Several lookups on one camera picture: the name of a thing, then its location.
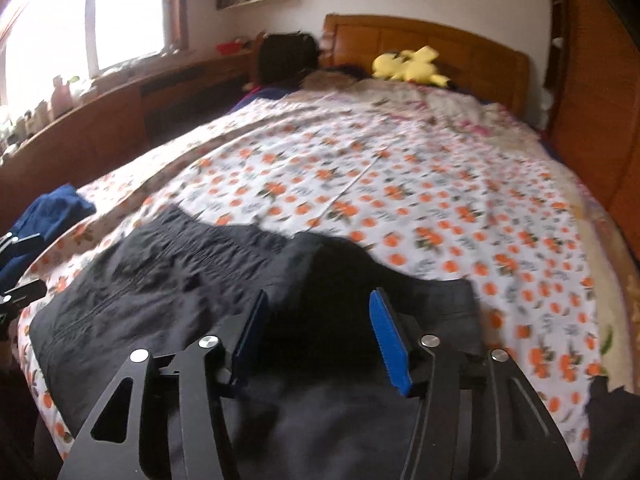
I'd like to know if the floral orange print bedsheet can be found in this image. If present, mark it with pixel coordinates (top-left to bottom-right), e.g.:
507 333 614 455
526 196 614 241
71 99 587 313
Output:
17 79 640 467

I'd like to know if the pink bottle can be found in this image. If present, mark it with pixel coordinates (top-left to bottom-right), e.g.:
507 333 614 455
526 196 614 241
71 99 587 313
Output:
51 75 76 113

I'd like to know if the fur-trimmed garment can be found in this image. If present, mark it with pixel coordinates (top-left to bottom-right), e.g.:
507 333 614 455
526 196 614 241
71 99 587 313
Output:
301 70 362 92

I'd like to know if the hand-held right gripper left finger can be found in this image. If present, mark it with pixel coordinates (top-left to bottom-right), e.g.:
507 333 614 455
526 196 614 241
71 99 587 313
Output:
57 290 270 480

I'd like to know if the yellow plush toy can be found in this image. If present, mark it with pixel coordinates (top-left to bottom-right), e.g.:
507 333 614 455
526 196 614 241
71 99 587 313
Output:
372 45 449 87

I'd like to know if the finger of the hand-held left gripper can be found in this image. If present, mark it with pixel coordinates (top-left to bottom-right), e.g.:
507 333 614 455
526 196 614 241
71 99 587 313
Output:
0 279 47 325
0 232 42 257

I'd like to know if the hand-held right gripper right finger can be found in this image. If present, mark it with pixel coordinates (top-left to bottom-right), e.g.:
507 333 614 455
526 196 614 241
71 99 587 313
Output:
368 287 581 480

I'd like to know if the black bag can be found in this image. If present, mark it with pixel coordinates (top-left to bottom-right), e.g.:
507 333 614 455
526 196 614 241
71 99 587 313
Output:
254 33 321 87

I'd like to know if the black jacket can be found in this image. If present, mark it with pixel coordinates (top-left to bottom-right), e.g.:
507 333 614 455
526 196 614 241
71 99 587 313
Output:
28 204 484 480

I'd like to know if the wooden bed headboard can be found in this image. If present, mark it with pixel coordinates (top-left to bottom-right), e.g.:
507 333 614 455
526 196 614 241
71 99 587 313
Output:
322 13 531 117

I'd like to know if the wooden window cabinet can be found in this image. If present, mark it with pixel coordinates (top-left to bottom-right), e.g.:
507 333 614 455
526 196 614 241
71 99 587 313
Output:
0 51 257 241

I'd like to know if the wooden wardrobe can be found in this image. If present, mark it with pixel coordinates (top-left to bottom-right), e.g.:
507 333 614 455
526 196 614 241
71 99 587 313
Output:
542 0 640 243

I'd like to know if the dark cloth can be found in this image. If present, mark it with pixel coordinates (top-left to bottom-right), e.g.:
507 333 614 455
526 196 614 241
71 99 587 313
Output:
587 374 640 480

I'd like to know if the blue cloth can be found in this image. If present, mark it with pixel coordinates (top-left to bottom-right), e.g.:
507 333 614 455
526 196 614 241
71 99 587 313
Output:
0 184 97 292

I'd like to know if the window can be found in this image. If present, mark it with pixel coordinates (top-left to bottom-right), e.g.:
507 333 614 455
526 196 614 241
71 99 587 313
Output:
0 0 187 108

